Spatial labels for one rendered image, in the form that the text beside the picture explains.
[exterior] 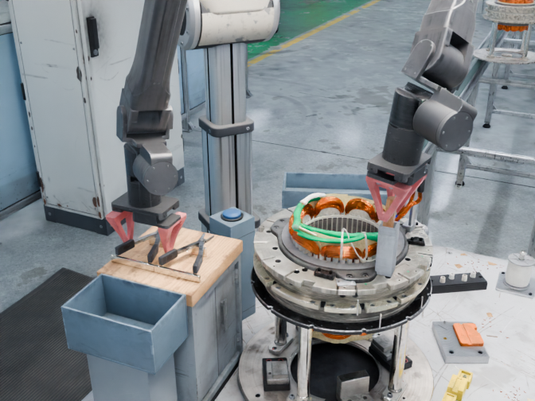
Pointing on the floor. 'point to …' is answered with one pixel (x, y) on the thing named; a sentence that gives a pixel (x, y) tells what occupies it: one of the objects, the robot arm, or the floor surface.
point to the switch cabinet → (81, 102)
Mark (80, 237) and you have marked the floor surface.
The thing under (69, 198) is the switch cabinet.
